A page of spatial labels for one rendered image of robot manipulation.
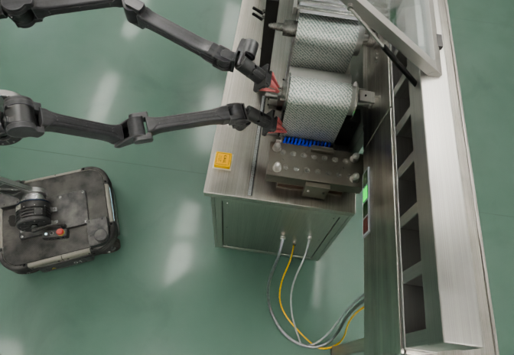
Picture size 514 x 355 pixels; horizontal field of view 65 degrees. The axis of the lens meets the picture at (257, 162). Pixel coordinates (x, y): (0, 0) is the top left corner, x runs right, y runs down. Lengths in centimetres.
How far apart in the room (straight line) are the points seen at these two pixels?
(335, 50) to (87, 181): 166
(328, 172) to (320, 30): 56
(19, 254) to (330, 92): 187
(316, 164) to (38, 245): 161
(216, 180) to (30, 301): 144
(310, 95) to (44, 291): 193
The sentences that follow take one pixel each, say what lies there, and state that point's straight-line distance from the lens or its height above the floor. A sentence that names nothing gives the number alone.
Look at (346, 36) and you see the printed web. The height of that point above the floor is 139.
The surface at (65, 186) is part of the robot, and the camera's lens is 267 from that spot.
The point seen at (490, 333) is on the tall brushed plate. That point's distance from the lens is 126.
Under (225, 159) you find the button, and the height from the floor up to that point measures 92.
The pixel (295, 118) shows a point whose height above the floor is 116.
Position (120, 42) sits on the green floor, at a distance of 359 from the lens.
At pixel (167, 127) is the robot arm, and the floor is 123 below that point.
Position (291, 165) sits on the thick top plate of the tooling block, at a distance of 168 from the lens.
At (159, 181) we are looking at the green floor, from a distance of 280.
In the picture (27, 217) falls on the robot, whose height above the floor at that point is 42.
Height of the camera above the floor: 250
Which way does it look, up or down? 62 degrees down
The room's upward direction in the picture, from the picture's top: 8 degrees clockwise
